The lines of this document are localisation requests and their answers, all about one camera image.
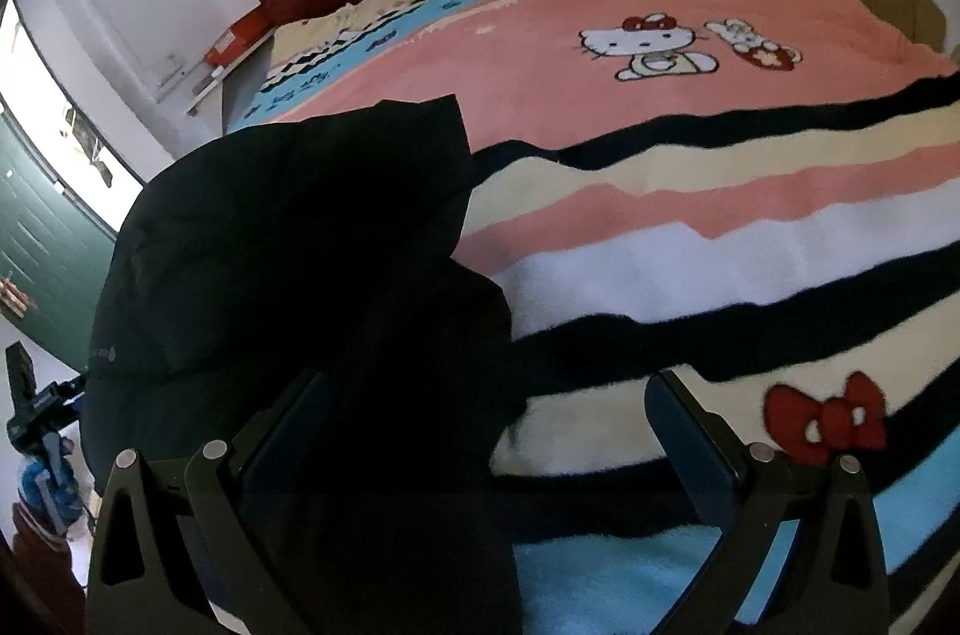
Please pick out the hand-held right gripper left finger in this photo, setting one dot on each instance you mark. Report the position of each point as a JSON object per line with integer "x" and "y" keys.
{"x": 289, "y": 432}

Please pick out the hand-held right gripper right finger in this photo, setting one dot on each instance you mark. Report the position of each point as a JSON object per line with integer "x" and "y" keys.
{"x": 690, "y": 447}

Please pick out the black puffer jacket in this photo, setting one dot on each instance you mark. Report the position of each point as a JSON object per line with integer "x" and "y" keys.
{"x": 300, "y": 230}

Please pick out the blue object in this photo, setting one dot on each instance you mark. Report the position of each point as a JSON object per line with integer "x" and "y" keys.
{"x": 49, "y": 489}

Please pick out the black device on stand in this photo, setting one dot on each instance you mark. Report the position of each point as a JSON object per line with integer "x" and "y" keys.
{"x": 22, "y": 395}

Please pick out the red door ornament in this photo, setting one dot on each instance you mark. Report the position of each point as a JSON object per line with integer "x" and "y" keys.
{"x": 15, "y": 298}

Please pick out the green door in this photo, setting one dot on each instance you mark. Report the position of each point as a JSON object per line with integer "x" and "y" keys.
{"x": 45, "y": 245}

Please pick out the striped cartoon printed blanket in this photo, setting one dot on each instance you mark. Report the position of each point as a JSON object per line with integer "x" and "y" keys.
{"x": 675, "y": 118}

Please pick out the orange box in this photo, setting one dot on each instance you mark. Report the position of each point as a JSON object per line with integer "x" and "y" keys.
{"x": 240, "y": 35}

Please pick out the wall poster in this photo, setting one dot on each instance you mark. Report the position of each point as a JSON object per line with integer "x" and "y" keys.
{"x": 90, "y": 144}

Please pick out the grey wall shelf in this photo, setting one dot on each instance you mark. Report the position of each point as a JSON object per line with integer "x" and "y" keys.
{"x": 225, "y": 84}

